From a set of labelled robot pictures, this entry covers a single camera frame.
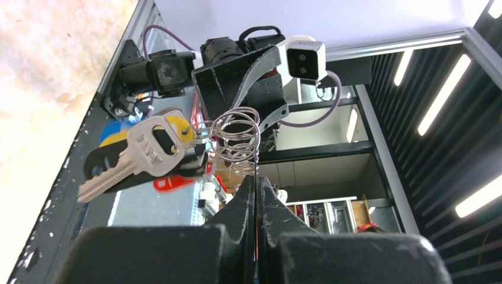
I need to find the metal key holder plate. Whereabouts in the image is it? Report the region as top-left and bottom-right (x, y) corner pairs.
(253, 130), (260, 283)

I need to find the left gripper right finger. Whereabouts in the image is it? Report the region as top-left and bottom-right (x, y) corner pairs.
(256, 176), (452, 283)

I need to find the blue key tag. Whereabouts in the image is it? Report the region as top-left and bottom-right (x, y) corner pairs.
(100, 121), (126, 142)

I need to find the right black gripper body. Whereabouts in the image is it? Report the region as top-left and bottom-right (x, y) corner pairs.
(117, 25), (285, 98)

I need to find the red key tag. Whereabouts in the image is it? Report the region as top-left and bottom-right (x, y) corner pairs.
(153, 175), (195, 193)

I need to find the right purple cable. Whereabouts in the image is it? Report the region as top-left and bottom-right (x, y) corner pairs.
(141, 24), (343, 128)

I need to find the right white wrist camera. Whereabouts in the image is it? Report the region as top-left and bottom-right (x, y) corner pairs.
(276, 35), (327, 85)

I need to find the black key tag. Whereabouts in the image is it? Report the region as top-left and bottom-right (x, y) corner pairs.
(78, 140), (208, 202)

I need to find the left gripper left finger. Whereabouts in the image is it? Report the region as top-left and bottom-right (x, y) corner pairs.
(54, 176), (255, 283)

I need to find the silver key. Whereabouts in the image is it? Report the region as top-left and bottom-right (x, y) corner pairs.
(78, 115), (185, 203)

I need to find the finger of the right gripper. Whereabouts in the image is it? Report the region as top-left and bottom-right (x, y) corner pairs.
(192, 46), (281, 114)
(235, 72), (288, 133)

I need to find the yellow key tag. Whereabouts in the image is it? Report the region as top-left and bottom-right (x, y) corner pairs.
(99, 108), (196, 147)

